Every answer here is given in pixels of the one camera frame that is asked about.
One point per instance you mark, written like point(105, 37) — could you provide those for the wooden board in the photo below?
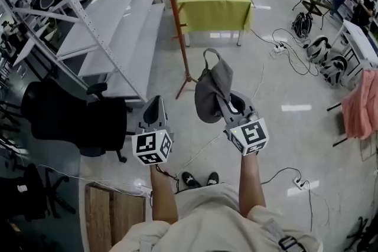
point(97, 215)

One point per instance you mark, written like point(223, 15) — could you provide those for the black glass table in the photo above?
point(316, 1)

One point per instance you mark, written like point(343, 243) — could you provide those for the person's black shoe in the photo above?
point(213, 178)
point(190, 180)

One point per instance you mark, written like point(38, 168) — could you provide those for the person's left forearm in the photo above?
point(164, 197)

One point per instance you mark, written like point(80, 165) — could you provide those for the black office chair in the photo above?
point(32, 191)
point(79, 121)

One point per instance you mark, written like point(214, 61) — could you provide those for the grey cap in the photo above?
point(215, 79)

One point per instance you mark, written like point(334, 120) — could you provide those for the person's black right shoe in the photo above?
point(213, 178)

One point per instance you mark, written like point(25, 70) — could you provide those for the wooden coat stand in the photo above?
point(177, 9)

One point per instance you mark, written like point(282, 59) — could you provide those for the white metal shelving rack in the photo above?
point(118, 17)

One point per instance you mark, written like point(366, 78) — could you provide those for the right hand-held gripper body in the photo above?
point(251, 134)

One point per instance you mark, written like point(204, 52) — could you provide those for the person's beige clothing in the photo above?
point(212, 221)

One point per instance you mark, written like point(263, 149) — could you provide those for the pink cloth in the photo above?
point(361, 103)

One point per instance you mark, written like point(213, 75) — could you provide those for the white desk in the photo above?
point(358, 41)

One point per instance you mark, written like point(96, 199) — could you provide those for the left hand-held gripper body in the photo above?
point(153, 146)

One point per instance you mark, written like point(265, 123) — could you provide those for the white power strip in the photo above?
point(299, 183)
point(277, 50)

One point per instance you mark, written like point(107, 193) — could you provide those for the white and black backpack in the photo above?
point(317, 48)
point(333, 69)

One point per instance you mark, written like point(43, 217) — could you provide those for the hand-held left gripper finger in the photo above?
point(163, 115)
point(147, 115)

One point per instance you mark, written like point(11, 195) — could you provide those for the table with green cloth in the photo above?
point(215, 9)

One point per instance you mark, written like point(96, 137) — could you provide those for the person's black left shoe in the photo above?
point(190, 180)

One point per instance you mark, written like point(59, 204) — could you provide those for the person's right forearm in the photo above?
point(251, 183)

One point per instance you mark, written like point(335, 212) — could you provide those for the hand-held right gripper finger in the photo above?
point(228, 113)
point(248, 104)

